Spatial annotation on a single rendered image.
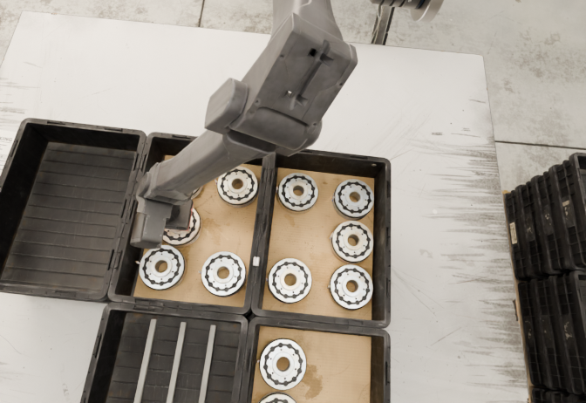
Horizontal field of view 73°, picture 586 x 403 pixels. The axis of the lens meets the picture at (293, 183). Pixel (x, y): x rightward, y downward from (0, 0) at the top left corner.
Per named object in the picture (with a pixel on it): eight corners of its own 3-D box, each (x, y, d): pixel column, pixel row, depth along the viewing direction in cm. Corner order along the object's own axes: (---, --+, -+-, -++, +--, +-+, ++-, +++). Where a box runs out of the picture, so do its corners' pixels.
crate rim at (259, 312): (270, 148, 99) (270, 144, 97) (388, 161, 100) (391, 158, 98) (249, 316, 85) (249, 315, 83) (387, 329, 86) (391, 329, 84)
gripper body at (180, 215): (188, 228, 87) (180, 219, 80) (142, 225, 87) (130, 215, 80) (194, 201, 89) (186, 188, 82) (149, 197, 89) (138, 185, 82)
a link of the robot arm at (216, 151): (323, 101, 44) (236, 63, 39) (320, 148, 42) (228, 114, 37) (191, 181, 79) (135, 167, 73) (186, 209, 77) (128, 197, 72)
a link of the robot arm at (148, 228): (195, 181, 75) (149, 168, 70) (187, 240, 70) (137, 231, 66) (174, 198, 84) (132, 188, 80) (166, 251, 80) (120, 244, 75)
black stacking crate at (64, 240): (48, 140, 106) (24, 118, 96) (159, 152, 107) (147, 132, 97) (-5, 290, 92) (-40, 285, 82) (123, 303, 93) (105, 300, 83)
